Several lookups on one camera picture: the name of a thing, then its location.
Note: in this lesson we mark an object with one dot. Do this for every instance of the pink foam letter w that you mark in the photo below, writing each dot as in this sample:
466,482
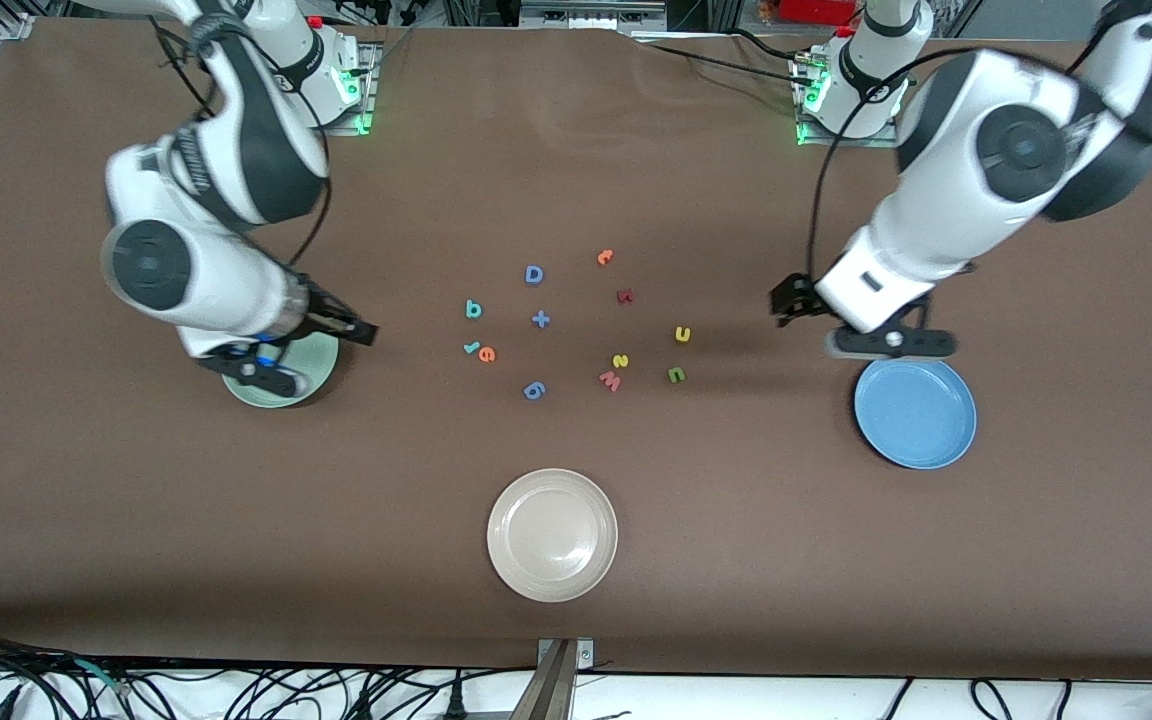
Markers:
610,380

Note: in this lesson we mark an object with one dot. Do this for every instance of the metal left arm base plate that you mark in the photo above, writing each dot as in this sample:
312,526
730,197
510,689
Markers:
841,143

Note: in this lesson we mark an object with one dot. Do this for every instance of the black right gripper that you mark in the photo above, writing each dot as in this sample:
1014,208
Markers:
326,315

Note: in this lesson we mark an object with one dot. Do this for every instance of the blue foam letter D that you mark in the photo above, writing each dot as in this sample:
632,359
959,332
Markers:
534,275

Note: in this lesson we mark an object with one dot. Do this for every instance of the blue foam number 6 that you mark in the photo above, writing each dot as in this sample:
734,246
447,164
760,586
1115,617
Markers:
534,390

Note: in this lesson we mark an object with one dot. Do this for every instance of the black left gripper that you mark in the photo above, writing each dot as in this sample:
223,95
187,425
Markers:
794,296

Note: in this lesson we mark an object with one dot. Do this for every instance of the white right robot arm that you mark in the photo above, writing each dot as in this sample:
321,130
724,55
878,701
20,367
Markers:
186,270

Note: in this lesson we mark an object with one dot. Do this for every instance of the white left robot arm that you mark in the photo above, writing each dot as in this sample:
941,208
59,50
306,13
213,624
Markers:
936,230

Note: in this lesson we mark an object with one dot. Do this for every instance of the blue plate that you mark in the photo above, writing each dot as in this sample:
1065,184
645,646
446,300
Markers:
915,420

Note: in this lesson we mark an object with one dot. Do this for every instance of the aluminium post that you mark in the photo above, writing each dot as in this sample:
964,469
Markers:
551,685

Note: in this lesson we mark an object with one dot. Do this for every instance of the white plate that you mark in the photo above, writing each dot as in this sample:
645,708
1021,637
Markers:
552,535

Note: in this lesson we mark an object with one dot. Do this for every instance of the grey device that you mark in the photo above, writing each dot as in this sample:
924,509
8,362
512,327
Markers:
591,12

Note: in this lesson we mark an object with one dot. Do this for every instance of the pale green plate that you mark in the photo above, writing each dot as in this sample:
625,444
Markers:
321,362

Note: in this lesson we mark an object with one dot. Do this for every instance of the red box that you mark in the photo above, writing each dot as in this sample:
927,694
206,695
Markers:
816,10

